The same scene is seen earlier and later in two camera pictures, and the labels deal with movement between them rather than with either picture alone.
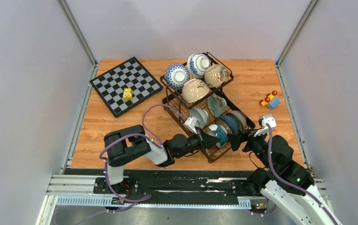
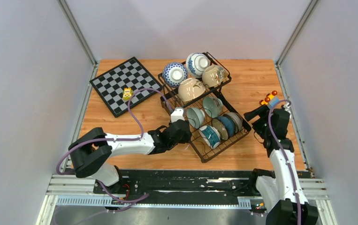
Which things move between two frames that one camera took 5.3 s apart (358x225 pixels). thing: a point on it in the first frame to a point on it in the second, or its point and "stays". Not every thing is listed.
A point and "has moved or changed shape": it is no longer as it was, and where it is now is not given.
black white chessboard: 132,74 stays
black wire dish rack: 196,110 stays
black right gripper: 235,139 to 262,112
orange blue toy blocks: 271,101 stays
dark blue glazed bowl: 230,122 has moved or changed shape
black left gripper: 208,141 to 186,138
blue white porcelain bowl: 198,64 stays
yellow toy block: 127,93 stays
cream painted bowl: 216,75 stays
